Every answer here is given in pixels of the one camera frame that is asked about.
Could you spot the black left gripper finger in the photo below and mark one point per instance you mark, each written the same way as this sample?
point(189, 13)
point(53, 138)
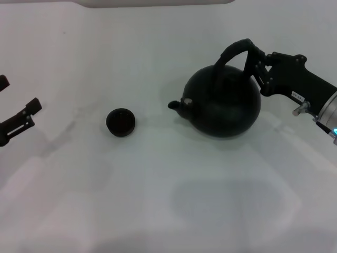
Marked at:
point(19, 121)
point(4, 83)

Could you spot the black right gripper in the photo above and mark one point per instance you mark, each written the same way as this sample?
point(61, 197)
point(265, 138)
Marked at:
point(292, 76)

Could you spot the black round teapot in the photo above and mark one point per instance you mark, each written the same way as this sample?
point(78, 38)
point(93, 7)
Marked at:
point(223, 105)

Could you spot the small black teacup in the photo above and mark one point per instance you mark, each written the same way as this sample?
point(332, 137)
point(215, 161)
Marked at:
point(121, 124)

